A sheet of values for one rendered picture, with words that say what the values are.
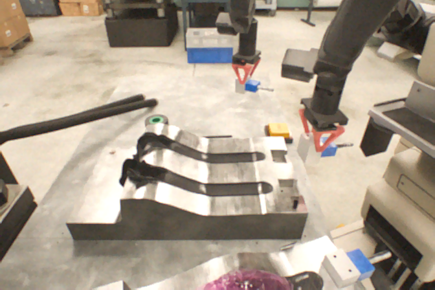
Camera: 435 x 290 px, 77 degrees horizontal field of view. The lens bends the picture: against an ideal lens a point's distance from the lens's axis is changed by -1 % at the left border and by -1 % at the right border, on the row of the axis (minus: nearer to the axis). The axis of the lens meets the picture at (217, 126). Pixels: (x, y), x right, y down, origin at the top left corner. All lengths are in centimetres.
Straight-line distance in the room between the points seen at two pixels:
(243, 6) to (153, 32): 370
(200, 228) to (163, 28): 395
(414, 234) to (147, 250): 61
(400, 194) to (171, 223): 58
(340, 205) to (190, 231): 140
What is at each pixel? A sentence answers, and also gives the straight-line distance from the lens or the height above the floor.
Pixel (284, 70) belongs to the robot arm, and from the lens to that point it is 60.
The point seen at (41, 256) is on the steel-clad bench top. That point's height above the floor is 80.
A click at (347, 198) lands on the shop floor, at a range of 198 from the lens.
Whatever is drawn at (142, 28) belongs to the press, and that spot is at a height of 29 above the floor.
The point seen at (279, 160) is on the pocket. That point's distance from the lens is 76.
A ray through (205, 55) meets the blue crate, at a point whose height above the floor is 11.
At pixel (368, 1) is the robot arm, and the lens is 37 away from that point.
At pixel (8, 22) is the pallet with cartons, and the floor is 41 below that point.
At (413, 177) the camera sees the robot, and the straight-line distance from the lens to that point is 81.
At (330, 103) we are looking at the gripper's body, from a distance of 61.
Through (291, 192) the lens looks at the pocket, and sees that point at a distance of 68.
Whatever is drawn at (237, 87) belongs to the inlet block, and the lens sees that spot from 98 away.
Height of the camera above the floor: 134
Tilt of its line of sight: 34 degrees down
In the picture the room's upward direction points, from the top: straight up
